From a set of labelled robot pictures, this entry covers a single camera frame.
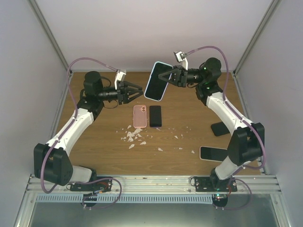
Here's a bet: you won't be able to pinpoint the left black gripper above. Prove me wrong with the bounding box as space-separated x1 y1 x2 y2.
98 81 143 105

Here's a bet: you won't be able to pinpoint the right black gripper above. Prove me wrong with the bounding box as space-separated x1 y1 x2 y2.
158 65 205 88

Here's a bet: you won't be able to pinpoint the pink phone case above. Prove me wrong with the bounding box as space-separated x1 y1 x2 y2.
133 105 147 129

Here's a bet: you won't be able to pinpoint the purple black phone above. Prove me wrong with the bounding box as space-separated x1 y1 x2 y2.
149 105 162 128

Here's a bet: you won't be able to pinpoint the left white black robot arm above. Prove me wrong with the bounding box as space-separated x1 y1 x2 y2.
34 71 143 191

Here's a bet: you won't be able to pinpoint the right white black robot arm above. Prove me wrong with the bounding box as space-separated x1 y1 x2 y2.
157 58 265 192

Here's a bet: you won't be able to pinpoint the phone in black case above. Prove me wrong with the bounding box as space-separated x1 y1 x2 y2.
211 122 230 137

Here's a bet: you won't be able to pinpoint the white debris flakes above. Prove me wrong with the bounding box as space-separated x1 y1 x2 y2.
112 120 200 156

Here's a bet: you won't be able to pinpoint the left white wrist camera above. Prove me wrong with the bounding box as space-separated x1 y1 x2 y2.
114 70 126 90

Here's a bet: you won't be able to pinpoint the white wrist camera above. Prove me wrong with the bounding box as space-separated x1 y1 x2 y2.
173 51 188 70
114 70 126 90

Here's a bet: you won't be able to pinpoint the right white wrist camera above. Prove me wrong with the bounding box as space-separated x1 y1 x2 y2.
173 51 188 70

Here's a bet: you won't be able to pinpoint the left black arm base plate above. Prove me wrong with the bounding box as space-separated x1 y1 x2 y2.
66 176 112 193

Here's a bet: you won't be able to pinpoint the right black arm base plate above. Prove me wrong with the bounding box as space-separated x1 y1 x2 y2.
189 176 238 192

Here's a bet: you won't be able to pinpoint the right aluminium corner post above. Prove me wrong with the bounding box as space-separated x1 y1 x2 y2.
232 0 282 78

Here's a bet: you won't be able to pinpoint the aluminium corner post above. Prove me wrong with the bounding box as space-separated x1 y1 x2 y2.
27 0 73 76
232 0 282 78

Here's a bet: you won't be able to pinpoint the left aluminium corner post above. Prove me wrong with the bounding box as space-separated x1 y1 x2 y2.
27 0 73 76

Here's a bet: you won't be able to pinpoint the aluminium front rail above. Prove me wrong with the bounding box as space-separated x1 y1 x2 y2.
25 174 282 193

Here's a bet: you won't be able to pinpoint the grey slotted cable duct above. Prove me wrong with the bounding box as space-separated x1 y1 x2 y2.
36 193 213 204

